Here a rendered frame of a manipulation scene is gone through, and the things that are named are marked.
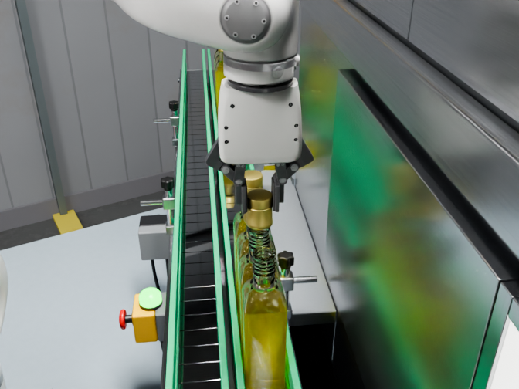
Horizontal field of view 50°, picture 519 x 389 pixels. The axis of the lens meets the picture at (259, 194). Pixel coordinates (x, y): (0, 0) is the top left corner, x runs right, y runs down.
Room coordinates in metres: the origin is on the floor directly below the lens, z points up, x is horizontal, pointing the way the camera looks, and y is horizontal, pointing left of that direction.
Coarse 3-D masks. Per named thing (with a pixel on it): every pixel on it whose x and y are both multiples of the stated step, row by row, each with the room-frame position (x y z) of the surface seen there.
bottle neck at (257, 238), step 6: (252, 234) 0.62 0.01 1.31; (258, 234) 0.61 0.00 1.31; (264, 234) 0.61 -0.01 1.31; (252, 240) 0.62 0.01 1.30; (258, 240) 0.61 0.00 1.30; (264, 240) 0.62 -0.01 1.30; (252, 246) 0.62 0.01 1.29; (258, 246) 0.61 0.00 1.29; (252, 252) 0.62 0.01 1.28; (252, 258) 0.62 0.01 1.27
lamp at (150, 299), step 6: (150, 288) 0.86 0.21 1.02; (144, 294) 0.84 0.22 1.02; (150, 294) 0.84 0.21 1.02; (156, 294) 0.84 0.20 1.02; (144, 300) 0.82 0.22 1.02; (150, 300) 0.82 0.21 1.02; (156, 300) 0.83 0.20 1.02; (144, 306) 0.82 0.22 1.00; (150, 306) 0.82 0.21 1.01; (156, 306) 0.83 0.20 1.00
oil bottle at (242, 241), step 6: (240, 234) 0.70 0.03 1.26; (270, 234) 0.69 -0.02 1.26; (240, 240) 0.68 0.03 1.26; (246, 240) 0.67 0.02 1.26; (270, 240) 0.68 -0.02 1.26; (240, 246) 0.67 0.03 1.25; (246, 246) 0.66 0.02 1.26; (270, 246) 0.67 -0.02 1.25; (240, 252) 0.66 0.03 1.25; (246, 252) 0.66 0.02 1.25; (240, 258) 0.66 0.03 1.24
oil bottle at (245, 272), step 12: (240, 264) 0.63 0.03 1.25; (252, 264) 0.61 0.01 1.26; (276, 264) 0.62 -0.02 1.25; (240, 276) 0.61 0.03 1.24; (252, 276) 0.60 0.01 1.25; (276, 276) 0.61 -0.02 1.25; (240, 288) 0.60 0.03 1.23; (240, 300) 0.61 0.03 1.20; (240, 312) 0.61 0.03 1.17; (240, 324) 0.62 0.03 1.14; (240, 336) 0.63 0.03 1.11
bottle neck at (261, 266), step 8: (264, 248) 0.58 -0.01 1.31; (256, 256) 0.56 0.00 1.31; (264, 256) 0.58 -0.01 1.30; (272, 256) 0.56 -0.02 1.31; (256, 264) 0.56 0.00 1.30; (264, 264) 0.56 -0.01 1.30; (272, 264) 0.56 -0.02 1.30; (256, 272) 0.56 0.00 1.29; (264, 272) 0.56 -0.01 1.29; (272, 272) 0.56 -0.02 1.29; (256, 280) 0.56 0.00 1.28; (264, 280) 0.56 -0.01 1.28; (272, 280) 0.56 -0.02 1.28; (256, 288) 0.56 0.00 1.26; (264, 288) 0.56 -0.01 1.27
